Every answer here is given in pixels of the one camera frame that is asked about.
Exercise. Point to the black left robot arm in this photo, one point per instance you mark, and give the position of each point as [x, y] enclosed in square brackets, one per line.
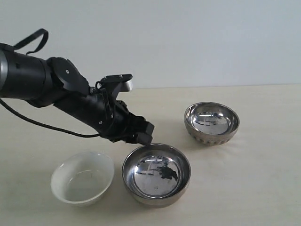
[56, 81]

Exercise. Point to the ribbed stainless steel bowl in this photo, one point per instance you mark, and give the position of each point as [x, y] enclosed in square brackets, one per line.
[211, 123]

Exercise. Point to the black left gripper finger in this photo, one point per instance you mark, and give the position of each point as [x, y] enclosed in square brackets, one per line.
[147, 128]
[143, 139]

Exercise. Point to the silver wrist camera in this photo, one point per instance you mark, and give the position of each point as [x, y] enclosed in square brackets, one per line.
[114, 84]

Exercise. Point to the smooth stainless steel bowl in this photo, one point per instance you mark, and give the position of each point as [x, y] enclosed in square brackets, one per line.
[157, 175]

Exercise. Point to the white ceramic bowl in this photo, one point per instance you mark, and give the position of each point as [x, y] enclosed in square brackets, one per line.
[83, 179]

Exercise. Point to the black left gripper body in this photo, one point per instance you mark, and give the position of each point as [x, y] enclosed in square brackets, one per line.
[110, 118]

